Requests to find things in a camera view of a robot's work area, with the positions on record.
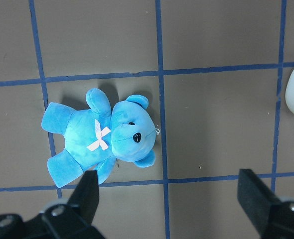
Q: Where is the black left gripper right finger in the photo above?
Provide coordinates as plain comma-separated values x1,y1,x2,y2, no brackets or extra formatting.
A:
237,169,294,239

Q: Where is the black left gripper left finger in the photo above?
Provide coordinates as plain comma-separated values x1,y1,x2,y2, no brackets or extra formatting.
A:
41,170,104,239

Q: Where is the blue teddy bear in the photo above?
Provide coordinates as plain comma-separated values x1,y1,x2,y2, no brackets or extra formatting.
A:
41,88,159,188

